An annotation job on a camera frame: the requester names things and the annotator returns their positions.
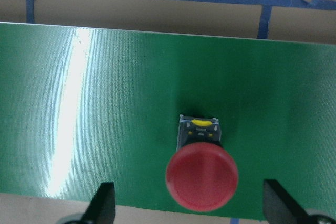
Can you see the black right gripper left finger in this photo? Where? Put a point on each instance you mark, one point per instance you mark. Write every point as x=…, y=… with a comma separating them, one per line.
x=102, y=208

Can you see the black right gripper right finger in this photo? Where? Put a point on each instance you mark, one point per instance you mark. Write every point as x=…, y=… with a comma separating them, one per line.
x=280, y=207

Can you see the red mushroom push button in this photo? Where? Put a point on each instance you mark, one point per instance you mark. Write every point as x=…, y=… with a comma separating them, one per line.
x=201, y=176

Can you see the green conveyor belt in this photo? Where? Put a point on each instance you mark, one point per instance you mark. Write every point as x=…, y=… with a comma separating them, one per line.
x=82, y=106

